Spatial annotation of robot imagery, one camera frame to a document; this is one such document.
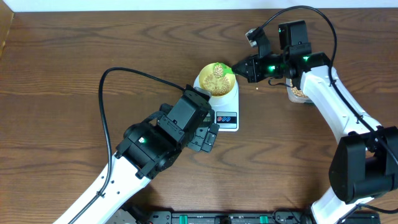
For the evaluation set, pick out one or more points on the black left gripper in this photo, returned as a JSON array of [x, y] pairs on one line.
[[198, 141]]

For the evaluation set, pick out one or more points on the green plastic scoop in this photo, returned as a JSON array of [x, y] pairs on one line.
[[220, 70]]

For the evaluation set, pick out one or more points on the white digital kitchen scale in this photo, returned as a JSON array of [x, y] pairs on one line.
[[226, 109]]

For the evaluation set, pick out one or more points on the soybeans in bowl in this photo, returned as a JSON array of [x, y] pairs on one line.
[[218, 86]]

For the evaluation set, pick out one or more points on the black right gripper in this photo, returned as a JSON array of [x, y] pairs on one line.
[[253, 75]]

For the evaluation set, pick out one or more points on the yellow bowl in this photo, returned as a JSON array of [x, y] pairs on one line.
[[208, 70]]

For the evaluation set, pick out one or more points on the soybeans in container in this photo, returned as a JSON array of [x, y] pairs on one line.
[[296, 92]]

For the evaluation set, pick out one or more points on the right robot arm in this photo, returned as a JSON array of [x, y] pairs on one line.
[[364, 166]]

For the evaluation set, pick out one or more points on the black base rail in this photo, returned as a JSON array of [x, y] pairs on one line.
[[136, 215]]

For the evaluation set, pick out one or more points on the clear plastic container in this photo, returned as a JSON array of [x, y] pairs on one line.
[[294, 98]]

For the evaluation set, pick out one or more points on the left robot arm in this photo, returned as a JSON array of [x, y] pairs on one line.
[[147, 148]]

